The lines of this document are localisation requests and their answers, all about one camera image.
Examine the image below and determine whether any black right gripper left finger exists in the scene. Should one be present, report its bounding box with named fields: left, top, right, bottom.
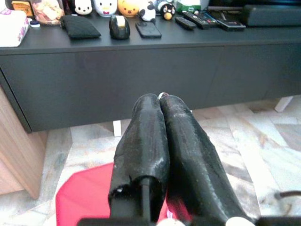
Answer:
left=108, top=93, right=170, bottom=223

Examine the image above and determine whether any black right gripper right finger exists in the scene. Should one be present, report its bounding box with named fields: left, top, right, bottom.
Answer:
left=159, top=95, right=256, bottom=226

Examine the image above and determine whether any white cabinet leg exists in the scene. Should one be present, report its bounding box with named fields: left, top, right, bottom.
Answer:
left=113, top=119, right=125, bottom=137
left=274, top=96, right=295, bottom=113

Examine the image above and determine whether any red plastic stool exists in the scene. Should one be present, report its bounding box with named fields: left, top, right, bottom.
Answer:
left=55, top=162, right=196, bottom=226

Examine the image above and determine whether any long black tv cabinet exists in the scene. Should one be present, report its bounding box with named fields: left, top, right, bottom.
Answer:
left=0, top=13, right=301, bottom=134

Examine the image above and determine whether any black smartphone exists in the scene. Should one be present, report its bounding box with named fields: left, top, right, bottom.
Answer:
left=135, top=21, right=162, bottom=39

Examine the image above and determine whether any black tape dispenser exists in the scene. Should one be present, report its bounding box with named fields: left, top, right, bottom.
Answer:
left=109, top=15, right=131, bottom=40

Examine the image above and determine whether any light wooden cabinet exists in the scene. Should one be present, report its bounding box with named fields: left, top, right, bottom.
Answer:
left=0, top=84, right=49, bottom=200

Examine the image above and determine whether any small black remote control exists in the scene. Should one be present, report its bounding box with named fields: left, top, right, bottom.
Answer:
left=174, top=16, right=197, bottom=31

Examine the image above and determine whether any black white panda plush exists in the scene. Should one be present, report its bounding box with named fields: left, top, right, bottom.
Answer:
left=138, top=1, right=157, bottom=23

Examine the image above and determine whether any black quilted pouch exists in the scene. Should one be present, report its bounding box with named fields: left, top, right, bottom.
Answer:
left=60, top=15, right=102, bottom=40

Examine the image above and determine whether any long black remote control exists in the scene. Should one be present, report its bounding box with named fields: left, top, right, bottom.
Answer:
left=181, top=11, right=213, bottom=30

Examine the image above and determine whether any black bird plush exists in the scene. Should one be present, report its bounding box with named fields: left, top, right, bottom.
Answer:
left=160, top=2, right=177, bottom=20

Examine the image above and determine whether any yellow bear plush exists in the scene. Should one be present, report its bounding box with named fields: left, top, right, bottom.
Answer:
left=117, top=0, right=140, bottom=18

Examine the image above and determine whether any white duck plush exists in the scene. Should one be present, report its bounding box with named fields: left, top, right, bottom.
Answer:
left=93, top=0, right=118, bottom=17

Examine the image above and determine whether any black remote with coloured buttons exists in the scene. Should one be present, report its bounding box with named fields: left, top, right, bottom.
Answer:
left=199, top=11, right=222, bottom=27

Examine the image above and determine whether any wide black remote control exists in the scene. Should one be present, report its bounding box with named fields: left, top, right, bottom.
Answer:
left=216, top=19, right=246, bottom=32

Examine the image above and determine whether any green white packet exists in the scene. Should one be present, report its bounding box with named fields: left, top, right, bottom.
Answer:
left=176, top=0, right=209, bottom=14

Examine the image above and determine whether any black white mouse plush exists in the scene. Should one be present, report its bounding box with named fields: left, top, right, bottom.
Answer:
left=70, top=0, right=93, bottom=16

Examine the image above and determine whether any clear snack jar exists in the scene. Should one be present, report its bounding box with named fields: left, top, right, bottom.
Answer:
left=31, top=0, right=65, bottom=25

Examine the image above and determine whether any black soundbar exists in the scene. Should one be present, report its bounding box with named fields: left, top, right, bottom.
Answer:
left=241, top=4, right=301, bottom=27

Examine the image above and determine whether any white tissue box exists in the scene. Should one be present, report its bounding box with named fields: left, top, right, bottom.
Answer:
left=0, top=8, right=30, bottom=48

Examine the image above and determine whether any yellow brown box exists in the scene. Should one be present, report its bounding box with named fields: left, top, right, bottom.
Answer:
left=11, top=0, right=35, bottom=18

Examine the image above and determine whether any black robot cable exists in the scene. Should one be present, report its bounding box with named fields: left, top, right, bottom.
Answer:
left=273, top=190, right=301, bottom=201

